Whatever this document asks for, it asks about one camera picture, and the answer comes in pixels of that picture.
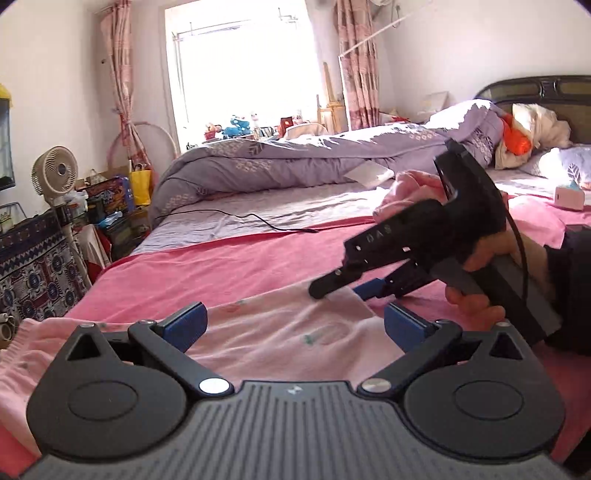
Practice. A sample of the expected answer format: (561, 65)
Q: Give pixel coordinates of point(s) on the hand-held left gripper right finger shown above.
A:
(406, 327)

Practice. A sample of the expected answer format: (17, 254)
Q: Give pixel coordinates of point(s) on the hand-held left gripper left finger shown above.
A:
(184, 325)

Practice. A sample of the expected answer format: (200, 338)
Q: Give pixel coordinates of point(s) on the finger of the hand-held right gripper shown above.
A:
(369, 290)
(330, 284)

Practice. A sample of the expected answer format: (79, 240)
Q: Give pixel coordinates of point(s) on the person's right forearm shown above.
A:
(572, 286)

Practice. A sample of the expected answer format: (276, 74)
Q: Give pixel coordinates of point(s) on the person's right hand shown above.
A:
(489, 249)

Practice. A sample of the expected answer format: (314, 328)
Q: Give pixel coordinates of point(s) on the pink towel blanket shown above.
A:
(207, 267)

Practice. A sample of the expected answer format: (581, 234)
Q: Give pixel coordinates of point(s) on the blue tissue pack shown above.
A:
(111, 220)

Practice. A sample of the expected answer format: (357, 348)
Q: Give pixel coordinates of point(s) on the white canvas board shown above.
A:
(436, 104)

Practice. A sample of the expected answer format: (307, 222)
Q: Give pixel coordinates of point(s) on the purple floral quilt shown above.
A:
(277, 161)

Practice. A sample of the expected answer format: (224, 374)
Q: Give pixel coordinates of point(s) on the orange cloth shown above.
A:
(517, 138)

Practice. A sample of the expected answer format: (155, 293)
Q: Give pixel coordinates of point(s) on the yellow paper bag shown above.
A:
(141, 187)

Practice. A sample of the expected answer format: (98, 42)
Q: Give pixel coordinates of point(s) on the colourful toy box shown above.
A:
(111, 194)

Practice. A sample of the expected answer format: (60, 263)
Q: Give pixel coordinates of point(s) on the pink rectangular case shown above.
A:
(569, 198)

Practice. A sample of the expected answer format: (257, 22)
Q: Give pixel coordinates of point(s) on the patterned cloth covered cabinet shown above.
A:
(32, 267)

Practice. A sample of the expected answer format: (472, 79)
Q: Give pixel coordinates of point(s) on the wooden easel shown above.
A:
(330, 92)

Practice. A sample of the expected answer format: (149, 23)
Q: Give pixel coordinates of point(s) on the cream pillow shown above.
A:
(540, 124)

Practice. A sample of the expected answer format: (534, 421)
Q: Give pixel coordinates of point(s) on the purple leaf print pillow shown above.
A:
(568, 166)

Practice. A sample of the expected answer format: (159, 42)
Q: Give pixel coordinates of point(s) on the pink floral curtain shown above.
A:
(358, 69)
(121, 69)

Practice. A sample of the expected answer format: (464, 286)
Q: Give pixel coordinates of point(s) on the white plush toy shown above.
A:
(255, 121)

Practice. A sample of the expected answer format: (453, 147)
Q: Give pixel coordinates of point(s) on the blue plush toy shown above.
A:
(238, 125)

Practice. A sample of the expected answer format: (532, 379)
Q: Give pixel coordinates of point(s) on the dark bed headboard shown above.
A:
(531, 87)

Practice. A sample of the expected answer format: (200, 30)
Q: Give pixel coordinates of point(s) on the pink hula hoop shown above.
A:
(168, 137)

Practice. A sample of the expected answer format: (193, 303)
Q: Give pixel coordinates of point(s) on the orange plush toy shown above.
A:
(212, 131)

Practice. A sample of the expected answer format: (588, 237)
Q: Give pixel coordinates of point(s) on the bright window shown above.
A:
(240, 69)

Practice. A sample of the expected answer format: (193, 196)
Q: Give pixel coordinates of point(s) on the yellow cloth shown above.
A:
(3, 94)

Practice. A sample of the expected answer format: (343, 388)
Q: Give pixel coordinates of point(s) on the small red frame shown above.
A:
(285, 125)

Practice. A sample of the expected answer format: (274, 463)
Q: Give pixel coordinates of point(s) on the beige pedestal fan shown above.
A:
(55, 168)

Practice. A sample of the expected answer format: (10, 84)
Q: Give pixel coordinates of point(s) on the wall television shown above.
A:
(5, 147)

